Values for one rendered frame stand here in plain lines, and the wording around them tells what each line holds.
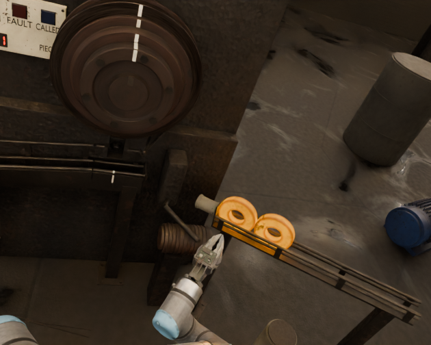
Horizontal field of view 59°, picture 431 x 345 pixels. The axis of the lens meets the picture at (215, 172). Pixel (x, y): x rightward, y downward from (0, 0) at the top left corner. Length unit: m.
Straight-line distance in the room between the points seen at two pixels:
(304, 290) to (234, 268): 0.43
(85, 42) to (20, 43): 0.29
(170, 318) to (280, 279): 1.23
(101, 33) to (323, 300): 1.86
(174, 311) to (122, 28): 0.83
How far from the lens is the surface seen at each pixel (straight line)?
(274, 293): 2.26
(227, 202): 1.46
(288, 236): 1.45
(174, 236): 1.58
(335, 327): 2.34
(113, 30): 1.17
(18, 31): 1.40
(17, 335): 0.96
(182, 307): 1.22
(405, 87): 3.58
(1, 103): 1.53
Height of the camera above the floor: 1.72
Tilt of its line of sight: 38 degrees down
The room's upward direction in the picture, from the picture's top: 21 degrees clockwise
